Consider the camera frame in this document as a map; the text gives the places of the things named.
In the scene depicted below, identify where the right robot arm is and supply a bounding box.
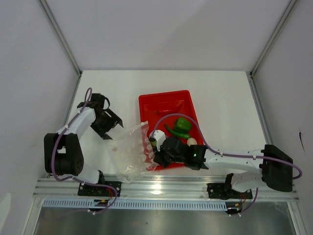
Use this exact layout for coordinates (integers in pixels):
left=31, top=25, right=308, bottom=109
left=151, top=137, right=293, bottom=198

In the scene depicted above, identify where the red chili pepper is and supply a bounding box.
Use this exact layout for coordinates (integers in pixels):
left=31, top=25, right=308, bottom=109
left=153, top=102, right=183, bottom=115

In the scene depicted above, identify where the clear dotted zip bag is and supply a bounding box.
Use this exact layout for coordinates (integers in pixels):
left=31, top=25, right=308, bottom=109
left=107, top=121, right=158, bottom=183

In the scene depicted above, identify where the green bell pepper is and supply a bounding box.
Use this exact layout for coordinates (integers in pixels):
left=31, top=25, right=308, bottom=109
left=174, top=117, right=192, bottom=133

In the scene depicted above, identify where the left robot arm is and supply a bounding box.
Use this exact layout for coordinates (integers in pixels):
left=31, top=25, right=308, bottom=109
left=44, top=93, right=123, bottom=196

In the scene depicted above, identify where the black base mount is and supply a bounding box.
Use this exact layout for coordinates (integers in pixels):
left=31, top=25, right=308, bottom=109
left=78, top=181, right=122, bottom=197
left=207, top=183, right=253, bottom=200

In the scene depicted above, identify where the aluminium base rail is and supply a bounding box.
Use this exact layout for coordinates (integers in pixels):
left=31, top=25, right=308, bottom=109
left=31, top=174, right=299, bottom=204

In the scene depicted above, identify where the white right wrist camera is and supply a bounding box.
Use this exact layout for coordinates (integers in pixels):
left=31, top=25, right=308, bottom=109
left=149, top=130, right=166, bottom=152

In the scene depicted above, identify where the white slotted cable duct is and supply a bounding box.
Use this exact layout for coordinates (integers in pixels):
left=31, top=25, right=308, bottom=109
left=43, top=198, right=227, bottom=211

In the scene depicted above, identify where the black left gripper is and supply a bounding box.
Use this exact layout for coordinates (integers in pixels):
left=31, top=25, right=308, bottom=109
left=90, top=109, right=122, bottom=140

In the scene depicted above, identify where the white egg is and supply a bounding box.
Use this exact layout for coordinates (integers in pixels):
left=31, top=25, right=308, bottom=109
left=187, top=138, right=198, bottom=146

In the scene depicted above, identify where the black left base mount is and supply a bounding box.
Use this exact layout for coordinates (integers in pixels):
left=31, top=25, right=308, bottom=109
left=78, top=181, right=122, bottom=197

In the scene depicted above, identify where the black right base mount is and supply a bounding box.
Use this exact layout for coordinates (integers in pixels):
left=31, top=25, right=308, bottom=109
left=207, top=183, right=253, bottom=200

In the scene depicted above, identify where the red plastic tray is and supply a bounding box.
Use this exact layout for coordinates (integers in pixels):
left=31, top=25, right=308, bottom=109
left=138, top=90, right=206, bottom=170

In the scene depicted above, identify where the green chili pepper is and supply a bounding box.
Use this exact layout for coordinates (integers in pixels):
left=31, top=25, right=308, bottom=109
left=164, top=124, right=191, bottom=140

